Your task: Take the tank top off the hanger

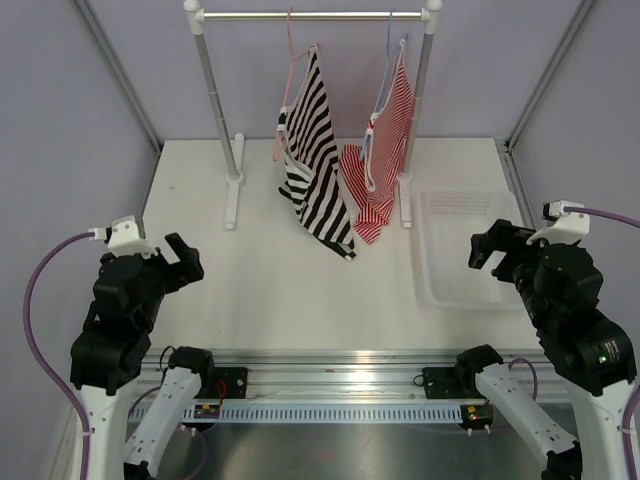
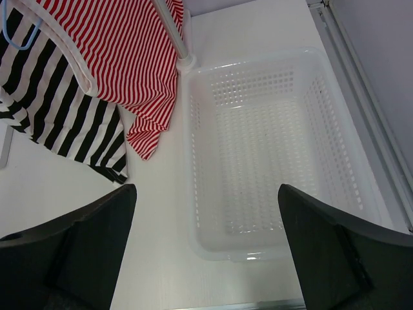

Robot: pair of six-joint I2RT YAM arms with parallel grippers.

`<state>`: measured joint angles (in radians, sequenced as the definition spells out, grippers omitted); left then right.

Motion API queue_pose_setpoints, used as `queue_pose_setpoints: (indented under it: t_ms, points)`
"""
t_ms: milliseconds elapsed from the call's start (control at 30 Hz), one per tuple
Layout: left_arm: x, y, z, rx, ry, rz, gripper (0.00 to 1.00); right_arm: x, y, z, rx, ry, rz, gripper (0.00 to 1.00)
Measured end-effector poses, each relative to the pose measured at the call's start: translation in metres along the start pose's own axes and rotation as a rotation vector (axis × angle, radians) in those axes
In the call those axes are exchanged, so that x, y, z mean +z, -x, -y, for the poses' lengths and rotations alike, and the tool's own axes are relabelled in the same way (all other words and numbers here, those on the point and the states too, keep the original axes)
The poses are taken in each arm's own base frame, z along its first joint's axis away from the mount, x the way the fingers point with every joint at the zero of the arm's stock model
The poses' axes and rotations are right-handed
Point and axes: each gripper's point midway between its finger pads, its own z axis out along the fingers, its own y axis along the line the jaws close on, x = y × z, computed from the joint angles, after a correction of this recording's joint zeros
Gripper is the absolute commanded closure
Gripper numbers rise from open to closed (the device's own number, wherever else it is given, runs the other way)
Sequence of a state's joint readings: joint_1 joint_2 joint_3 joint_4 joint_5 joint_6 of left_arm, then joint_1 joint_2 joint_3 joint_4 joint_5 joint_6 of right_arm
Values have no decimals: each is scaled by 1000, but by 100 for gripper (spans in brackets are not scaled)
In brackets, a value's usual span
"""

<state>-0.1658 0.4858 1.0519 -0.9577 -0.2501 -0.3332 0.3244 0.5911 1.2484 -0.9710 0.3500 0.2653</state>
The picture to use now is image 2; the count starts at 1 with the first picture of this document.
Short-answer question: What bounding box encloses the white plastic perforated basket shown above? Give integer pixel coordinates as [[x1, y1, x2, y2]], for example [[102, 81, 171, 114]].
[[181, 48, 384, 262]]

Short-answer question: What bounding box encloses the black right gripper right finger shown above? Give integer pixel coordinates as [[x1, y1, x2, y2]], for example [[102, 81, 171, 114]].
[[278, 184, 412, 309]]

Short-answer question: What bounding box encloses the white metal clothes rack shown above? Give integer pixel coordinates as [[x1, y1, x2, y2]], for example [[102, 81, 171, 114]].
[[151, 0, 197, 76]]

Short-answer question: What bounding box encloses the red white striped tank top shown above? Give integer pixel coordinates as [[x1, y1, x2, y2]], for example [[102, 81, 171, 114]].
[[14, 1, 177, 160]]

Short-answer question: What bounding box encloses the aluminium enclosure frame rail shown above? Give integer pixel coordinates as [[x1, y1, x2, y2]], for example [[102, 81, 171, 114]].
[[307, 1, 412, 234]]

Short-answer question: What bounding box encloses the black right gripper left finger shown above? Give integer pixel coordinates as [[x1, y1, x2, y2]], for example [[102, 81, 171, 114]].
[[1, 184, 137, 309]]

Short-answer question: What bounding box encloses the light blue wire hanger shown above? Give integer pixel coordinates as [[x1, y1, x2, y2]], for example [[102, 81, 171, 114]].
[[1, 1, 43, 51]]

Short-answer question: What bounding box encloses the black white striped tank top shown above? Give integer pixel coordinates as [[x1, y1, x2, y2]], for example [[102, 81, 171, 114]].
[[0, 6, 128, 185]]

